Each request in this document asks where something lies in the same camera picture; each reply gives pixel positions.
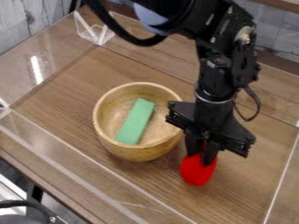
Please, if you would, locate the green rectangular block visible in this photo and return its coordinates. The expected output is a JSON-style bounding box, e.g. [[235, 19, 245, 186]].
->
[[115, 98, 155, 145]]

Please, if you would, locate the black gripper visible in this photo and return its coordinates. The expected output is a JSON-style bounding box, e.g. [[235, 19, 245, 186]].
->
[[165, 100, 256, 166]]

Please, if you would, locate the red toy strawberry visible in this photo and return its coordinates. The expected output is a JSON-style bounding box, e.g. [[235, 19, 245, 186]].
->
[[179, 152, 217, 186]]

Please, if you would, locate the wooden bowl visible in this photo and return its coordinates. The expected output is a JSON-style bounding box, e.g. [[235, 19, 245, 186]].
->
[[92, 82, 183, 162]]

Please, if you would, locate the black cable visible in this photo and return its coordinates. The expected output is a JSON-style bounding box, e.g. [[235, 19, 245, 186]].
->
[[82, 0, 168, 47]]

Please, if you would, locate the clear acrylic corner bracket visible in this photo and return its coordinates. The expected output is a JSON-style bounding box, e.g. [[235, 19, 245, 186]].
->
[[73, 10, 115, 46]]

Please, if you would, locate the black metal table leg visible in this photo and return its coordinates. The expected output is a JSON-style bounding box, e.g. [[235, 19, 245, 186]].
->
[[26, 182, 84, 224]]

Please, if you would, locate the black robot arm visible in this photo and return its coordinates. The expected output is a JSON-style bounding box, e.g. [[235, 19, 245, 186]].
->
[[133, 0, 260, 166]]

